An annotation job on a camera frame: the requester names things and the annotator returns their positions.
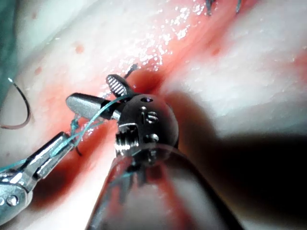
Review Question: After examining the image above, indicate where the right arm needle driver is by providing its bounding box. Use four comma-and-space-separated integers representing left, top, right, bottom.
114, 93, 180, 166

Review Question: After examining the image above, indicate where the right arm needle driver jaw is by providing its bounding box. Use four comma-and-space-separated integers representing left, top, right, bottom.
65, 92, 123, 121
106, 74, 135, 99

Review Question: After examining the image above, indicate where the left arm needle driver jaw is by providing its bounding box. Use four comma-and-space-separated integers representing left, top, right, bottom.
24, 142, 75, 193
9, 131, 71, 187

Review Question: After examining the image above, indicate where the left arm needle driver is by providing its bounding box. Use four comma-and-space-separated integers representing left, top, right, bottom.
0, 171, 34, 220

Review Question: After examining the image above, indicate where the blue thread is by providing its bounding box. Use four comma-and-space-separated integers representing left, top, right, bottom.
0, 63, 140, 172

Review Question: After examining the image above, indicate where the curved steel needle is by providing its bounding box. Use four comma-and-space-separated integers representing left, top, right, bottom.
0, 77, 32, 130

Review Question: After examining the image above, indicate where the tissue pad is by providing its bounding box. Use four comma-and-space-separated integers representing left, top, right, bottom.
0, 0, 307, 230

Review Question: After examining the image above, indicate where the cloth drape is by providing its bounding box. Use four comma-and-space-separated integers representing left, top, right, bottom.
0, 0, 24, 103

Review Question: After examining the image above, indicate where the blue stitching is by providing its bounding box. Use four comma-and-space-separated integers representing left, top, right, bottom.
204, 0, 243, 17

